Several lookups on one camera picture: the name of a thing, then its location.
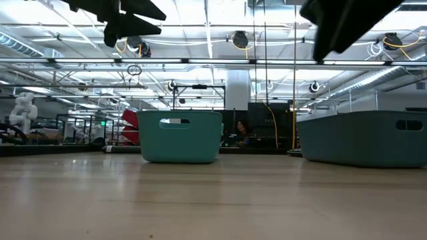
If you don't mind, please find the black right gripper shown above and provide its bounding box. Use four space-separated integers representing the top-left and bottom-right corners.
299 0 405 64

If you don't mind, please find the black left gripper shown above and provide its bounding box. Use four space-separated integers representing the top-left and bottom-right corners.
59 0 167 49

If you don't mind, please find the blue-grey plastic bin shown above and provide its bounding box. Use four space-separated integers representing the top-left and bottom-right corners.
296 110 427 169

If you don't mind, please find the long LED light bar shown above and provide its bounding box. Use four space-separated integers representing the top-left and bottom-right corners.
0 57 427 67

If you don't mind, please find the red cart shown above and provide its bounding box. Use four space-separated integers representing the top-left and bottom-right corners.
120 109 141 146

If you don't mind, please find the white building column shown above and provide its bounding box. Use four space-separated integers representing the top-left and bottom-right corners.
226 69 252 111

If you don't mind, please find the black equipment rack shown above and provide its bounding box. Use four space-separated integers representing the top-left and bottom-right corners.
247 101 292 149

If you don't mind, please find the teal plastic bin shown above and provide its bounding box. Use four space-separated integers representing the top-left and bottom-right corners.
136 109 224 165

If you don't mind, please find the black cylinder with white end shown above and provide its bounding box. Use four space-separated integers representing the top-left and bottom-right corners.
101 145 143 155

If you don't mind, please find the person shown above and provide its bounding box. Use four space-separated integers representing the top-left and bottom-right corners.
234 119 252 148

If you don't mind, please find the black hanging cable loop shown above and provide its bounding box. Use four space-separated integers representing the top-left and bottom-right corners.
126 64 143 77

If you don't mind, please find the silver ventilation duct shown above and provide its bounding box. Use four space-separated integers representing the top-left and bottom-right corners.
319 45 427 101
0 31 45 58

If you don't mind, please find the black distant rig frame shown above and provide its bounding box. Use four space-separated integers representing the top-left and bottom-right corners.
171 84 227 111
55 113 116 145

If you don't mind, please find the orange cable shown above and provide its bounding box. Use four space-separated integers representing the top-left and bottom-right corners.
263 102 280 150

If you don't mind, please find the black aluminium table frame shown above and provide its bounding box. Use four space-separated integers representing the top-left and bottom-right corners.
0 143 301 158

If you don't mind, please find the black curved hose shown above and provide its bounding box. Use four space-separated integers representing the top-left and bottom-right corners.
0 123 29 146

